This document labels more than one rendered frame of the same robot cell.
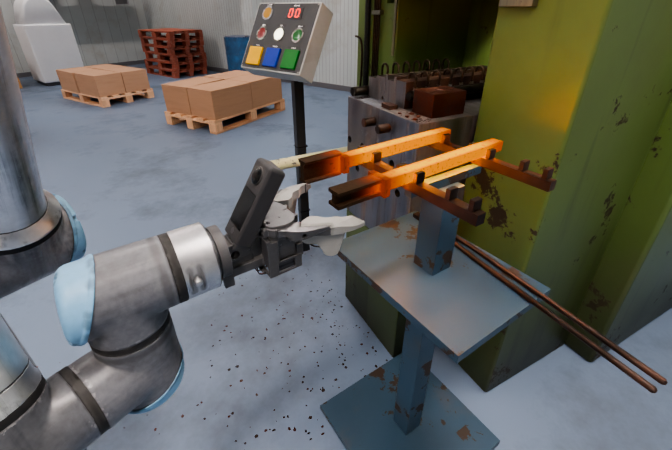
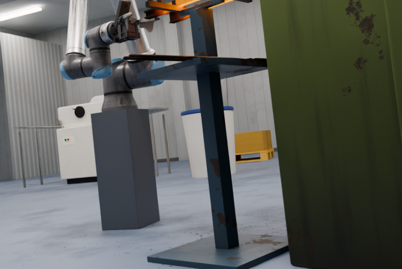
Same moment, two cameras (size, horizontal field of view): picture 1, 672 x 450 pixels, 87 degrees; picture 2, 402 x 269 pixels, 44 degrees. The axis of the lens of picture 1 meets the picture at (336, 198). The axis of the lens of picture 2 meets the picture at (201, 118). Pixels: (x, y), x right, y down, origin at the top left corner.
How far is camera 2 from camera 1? 2.08 m
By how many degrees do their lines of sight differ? 79
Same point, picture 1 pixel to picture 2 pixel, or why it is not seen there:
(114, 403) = (84, 63)
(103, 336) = (88, 44)
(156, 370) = (94, 60)
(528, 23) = not seen: outside the picture
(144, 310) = (93, 37)
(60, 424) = (76, 60)
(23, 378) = (78, 48)
